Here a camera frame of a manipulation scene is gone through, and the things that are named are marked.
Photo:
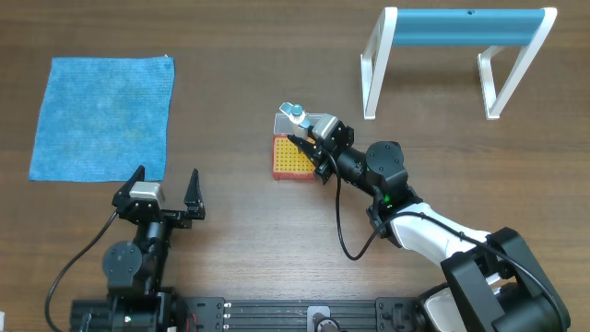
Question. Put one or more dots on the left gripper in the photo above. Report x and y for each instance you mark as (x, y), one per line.
(147, 213)

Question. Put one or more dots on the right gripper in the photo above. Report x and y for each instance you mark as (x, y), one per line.
(343, 136)

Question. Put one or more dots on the white pipette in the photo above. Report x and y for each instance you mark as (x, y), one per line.
(302, 122)

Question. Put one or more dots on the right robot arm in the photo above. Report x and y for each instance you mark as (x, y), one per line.
(387, 166)

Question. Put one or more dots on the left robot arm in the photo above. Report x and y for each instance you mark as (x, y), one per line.
(122, 265)

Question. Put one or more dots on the red and yellow tip box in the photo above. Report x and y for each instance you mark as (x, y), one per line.
(288, 161)

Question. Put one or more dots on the blue cloth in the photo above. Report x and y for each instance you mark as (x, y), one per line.
(101, 115)

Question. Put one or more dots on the white and blue stand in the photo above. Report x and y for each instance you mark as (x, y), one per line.
(461, 27)

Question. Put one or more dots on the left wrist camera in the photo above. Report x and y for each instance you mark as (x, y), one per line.
(146, 191)

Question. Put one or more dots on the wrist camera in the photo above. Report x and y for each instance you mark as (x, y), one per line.
(326, 125)
(146, 191)

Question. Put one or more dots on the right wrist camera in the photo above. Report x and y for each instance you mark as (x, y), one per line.
(326, 125)

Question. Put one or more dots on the mounting rail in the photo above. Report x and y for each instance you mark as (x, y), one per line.
(276, 313)

